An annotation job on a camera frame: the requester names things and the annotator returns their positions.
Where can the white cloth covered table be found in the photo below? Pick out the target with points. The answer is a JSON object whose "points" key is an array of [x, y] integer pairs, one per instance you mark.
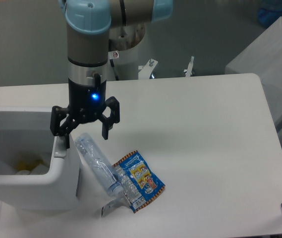
{"points": [[263, 57]]}

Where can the white push-button trash can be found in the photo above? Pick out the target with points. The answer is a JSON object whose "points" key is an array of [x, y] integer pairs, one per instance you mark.
{"points": [[25, 115]]}

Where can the crushed clear plastic bottle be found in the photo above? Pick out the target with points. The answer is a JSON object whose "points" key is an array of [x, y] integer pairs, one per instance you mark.
{"points": [[105, 173]]}

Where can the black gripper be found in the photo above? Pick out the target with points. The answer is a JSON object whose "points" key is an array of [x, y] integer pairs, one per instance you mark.
{"points": [[86, 104]]}

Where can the blue snack wrapper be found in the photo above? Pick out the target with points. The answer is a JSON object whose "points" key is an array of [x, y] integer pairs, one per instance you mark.
{"points": [[136, 185]]}

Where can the yellow trash inside can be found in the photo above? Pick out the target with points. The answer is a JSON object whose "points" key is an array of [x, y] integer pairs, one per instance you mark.
{"points": [[31, 162]]}

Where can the white pedestal base frame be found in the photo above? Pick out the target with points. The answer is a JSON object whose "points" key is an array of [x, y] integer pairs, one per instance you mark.
{"points": [[147, 71]]}

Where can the grey robot arm, blue caps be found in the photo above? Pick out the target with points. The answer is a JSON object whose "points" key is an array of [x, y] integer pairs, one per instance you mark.
{"points": [[88, 24]]}

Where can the blue object on floor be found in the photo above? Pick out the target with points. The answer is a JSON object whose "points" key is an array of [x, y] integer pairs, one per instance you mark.
{"points": [[269, 11]]}

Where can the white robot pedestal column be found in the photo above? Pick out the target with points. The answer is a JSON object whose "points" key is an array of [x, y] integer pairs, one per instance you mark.
{"points": [[123, 65]]}

